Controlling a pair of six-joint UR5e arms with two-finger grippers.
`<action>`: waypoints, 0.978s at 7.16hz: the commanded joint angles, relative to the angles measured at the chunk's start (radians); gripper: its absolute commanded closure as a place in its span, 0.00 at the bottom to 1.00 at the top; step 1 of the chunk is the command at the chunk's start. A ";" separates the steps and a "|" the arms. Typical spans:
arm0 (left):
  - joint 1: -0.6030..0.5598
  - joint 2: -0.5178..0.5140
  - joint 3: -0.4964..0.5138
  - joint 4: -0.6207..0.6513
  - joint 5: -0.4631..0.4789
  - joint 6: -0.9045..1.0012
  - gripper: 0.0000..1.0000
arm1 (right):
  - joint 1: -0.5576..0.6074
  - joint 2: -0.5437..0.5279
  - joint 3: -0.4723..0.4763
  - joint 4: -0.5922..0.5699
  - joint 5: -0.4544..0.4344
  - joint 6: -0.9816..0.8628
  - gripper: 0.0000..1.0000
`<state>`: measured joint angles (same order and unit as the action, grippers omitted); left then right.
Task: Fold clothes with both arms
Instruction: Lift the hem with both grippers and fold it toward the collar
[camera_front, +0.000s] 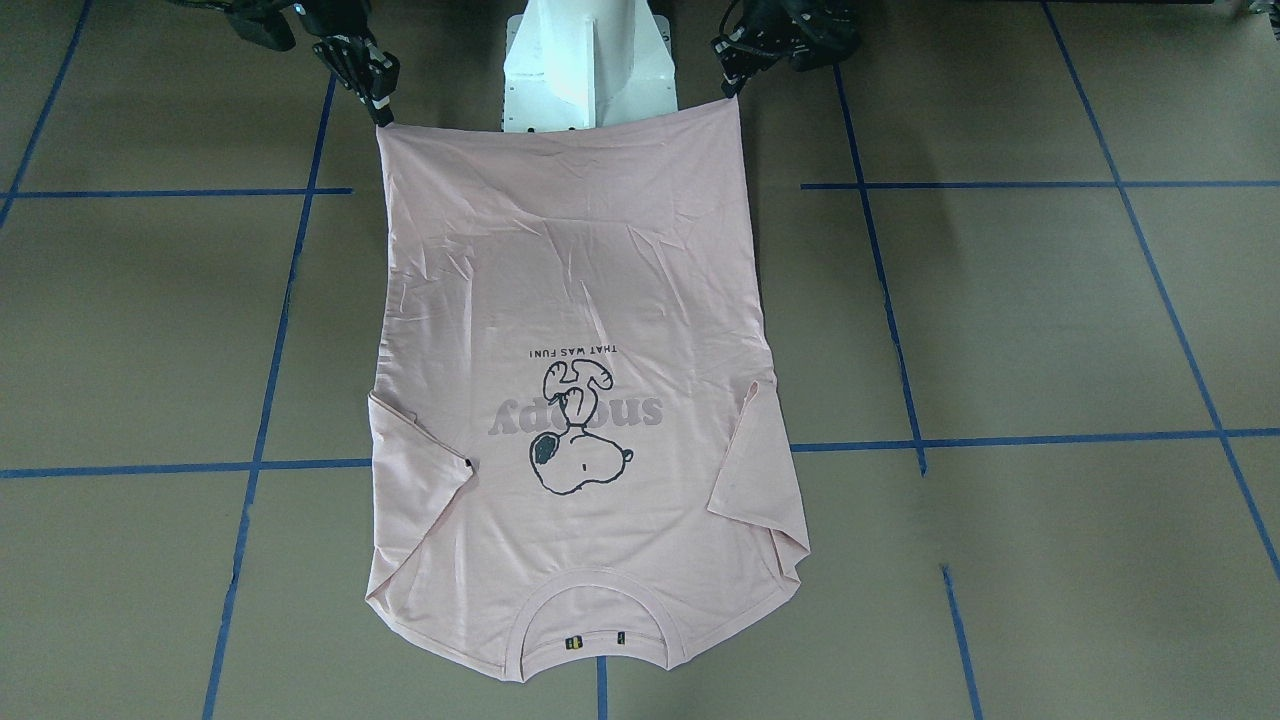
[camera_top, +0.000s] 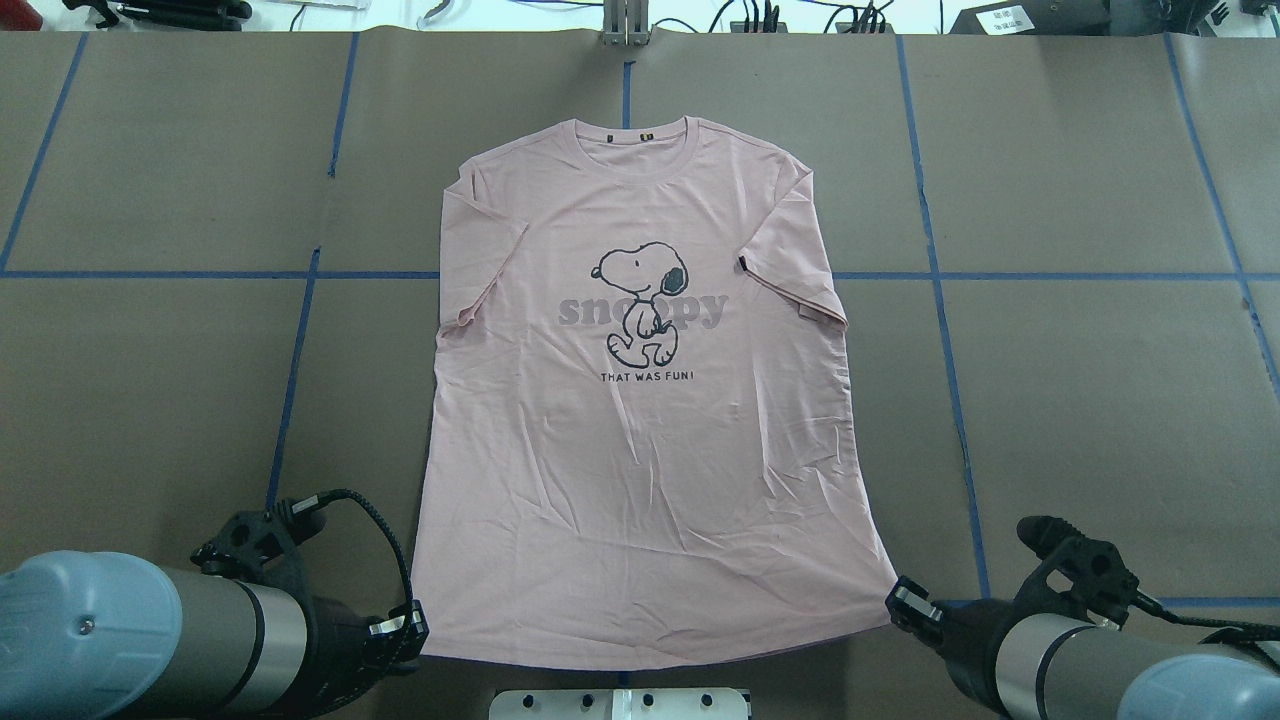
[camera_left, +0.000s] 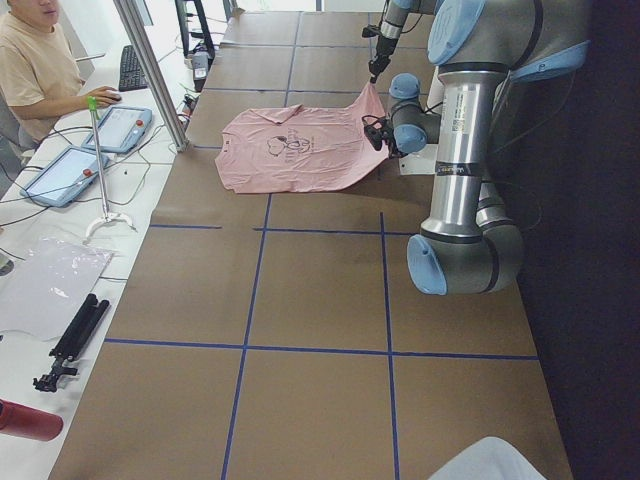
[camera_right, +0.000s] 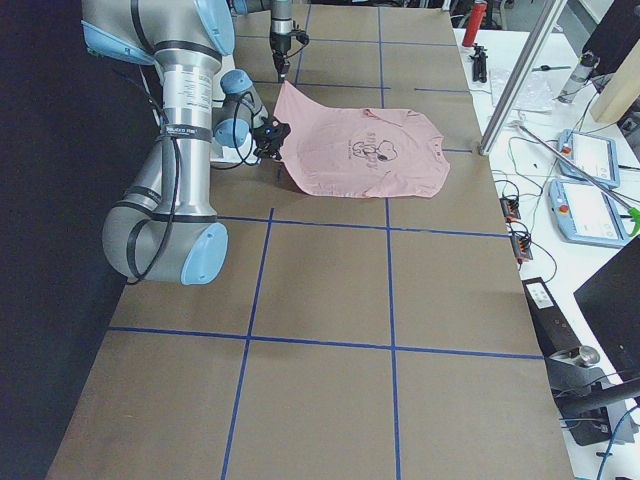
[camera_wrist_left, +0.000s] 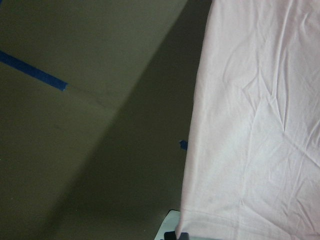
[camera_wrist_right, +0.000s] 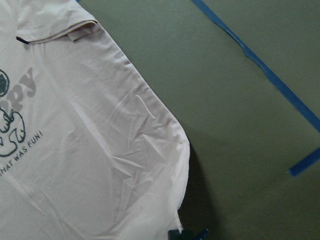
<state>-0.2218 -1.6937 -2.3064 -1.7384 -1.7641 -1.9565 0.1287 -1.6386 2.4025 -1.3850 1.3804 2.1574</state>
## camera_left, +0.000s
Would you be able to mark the blue teach pendant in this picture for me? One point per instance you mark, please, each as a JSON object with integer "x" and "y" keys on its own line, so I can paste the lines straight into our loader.
{"x": 120, "y": 128}
{"x": 64, "y": 178}

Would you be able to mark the pink Snoopy t-shirt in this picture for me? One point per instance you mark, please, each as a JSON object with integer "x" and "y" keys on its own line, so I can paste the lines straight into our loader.
{"x": 299, "y": 148}

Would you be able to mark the red bottle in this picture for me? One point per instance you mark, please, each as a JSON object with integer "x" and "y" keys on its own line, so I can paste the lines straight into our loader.
{"x": 26, "y": 422}

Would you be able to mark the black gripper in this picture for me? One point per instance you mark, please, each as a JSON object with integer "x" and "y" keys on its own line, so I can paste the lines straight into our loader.
{"x": 384, "y": 46}
{"x": 391, "y": 146}

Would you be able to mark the black keyboard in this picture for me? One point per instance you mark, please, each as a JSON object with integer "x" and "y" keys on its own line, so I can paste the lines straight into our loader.
{"x": 131, "y": 75}

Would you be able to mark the black folded tripod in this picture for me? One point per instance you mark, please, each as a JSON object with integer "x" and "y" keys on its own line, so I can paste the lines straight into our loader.
{"x": 72, "y": 343}

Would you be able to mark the far blue teach pendant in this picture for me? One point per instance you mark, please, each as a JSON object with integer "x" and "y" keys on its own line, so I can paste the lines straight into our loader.
{"x": 120, "y": 128}

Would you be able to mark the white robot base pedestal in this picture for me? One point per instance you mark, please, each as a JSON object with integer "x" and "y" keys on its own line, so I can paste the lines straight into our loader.
{"x": 419, "y": 163}

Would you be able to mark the grey power adapter box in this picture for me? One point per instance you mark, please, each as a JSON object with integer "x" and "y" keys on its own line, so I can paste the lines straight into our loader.
{"x": 200, "y": 65}

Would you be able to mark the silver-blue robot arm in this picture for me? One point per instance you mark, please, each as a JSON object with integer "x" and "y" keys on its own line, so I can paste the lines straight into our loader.
{"x": 390, "y": 28}
{"x": 468, "y": 244}

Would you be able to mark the near blue teach pendant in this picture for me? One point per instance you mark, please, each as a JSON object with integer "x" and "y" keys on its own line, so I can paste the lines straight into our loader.
{"x": 64, "y": 178}

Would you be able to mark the clear plastic bag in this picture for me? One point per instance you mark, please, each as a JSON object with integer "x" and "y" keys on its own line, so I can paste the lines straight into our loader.
{"x": 41, "y": 295}

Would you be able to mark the silver reacher grabber tool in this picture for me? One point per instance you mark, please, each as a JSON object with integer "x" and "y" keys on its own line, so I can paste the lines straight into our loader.
{"x": 107, "y": 216}

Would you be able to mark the aluminium frame post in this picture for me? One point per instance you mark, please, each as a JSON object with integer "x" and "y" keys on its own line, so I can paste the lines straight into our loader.
{"x": 134, "y": 27}

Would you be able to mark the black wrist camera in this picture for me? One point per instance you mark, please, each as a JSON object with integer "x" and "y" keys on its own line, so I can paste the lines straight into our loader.
{"x": 370, "y": 31}
{"x": 377, "y": 131}

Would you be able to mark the seated person beige shirt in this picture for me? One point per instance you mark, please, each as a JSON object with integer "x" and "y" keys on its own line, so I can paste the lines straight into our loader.
{"x": 40, "y": 79}

